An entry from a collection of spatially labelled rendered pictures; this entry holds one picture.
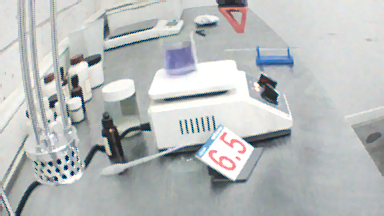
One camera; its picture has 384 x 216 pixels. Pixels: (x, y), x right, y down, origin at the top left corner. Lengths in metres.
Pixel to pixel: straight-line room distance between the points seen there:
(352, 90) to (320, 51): 0.33
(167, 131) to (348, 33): 1.78
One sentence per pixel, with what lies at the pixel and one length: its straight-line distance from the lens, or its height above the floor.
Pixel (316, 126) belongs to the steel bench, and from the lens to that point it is 0.74.
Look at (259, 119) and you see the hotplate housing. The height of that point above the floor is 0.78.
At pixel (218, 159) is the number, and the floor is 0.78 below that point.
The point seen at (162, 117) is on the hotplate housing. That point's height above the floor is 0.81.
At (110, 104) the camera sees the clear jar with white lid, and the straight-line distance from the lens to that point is 0.80.
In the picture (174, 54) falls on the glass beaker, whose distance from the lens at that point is 0.74.
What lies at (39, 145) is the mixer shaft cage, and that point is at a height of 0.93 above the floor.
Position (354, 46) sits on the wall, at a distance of 2.41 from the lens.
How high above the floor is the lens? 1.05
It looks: 19 degrees down
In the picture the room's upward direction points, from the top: 10 degrees counter-clockwise
